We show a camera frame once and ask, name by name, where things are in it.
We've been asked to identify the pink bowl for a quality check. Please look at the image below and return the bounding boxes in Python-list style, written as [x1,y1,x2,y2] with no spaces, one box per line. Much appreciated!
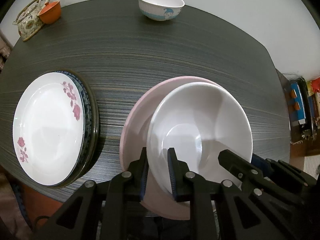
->
[119,76,214,220]

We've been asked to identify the white Rabbit bowl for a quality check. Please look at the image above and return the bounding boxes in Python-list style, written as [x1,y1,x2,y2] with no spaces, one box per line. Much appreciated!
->
[146,82,253,196]

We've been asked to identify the white plate pink flowers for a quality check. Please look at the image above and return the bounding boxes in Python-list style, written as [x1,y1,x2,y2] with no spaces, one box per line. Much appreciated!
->
[12,72,85,186]

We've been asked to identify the large blue floral plate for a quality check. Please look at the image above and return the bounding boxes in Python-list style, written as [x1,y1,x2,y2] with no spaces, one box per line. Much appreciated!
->
[47,69,100,190]

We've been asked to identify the white bowl blue print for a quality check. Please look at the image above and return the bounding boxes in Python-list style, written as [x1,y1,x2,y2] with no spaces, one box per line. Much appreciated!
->
[138,0,185,21]

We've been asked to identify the blue box orange labels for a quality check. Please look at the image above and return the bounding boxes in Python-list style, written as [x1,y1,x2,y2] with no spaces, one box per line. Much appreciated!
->
[289,81,306,126]

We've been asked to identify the dark side shelf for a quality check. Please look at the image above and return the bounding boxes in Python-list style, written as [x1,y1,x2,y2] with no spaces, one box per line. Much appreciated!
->
[277,71,319,156]

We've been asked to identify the beige patterned curtain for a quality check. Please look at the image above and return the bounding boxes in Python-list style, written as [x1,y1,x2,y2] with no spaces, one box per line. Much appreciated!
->
[0,33,12,72]

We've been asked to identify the floral ceramic teapot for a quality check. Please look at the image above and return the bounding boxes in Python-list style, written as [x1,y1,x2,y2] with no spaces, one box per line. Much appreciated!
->
[12,0,50,42]

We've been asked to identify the orange lidded teacup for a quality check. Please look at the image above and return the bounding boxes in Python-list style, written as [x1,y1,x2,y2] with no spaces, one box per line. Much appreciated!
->
[37,0,61,24]

